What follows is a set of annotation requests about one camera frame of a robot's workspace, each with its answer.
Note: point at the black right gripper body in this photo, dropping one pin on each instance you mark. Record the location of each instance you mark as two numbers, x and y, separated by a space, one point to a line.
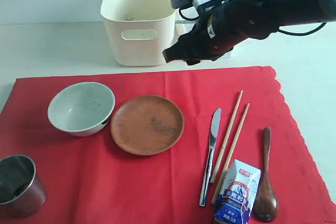
230 24

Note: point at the blue white milk carton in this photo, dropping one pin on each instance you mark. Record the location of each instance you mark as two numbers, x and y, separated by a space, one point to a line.
237 195

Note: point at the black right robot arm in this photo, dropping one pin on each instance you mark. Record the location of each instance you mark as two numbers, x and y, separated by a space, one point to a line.
292 12

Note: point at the white perforated plastic basket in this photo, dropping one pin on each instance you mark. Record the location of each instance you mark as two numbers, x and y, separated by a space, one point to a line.
181 28

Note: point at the cream plastic bin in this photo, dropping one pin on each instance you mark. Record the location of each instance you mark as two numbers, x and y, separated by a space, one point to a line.
138 30

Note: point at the silver table knife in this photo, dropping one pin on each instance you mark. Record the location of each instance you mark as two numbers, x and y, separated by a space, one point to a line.
213 133

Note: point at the left wooden chopstick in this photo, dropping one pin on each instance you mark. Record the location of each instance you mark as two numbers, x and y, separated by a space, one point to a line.
226 137

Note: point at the wooden chopstick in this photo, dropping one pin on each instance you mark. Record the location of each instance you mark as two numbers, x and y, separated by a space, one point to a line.
226 137
229 156

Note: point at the brown wooden plate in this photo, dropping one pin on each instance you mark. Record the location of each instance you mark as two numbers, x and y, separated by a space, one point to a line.
147 125

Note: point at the right wooden chopstick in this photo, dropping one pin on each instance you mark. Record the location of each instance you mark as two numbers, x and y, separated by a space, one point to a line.
229 156

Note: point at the red table cloth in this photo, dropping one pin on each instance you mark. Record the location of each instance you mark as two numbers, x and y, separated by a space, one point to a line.
91 180

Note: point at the pale green ceramic bowl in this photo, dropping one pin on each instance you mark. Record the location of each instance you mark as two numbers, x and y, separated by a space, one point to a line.
82 109

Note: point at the dark wooden spoon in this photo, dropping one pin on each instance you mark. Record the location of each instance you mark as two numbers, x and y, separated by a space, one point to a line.
266 204

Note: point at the stainless steel cup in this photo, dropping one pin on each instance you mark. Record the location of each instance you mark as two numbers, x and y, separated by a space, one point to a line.
22 192

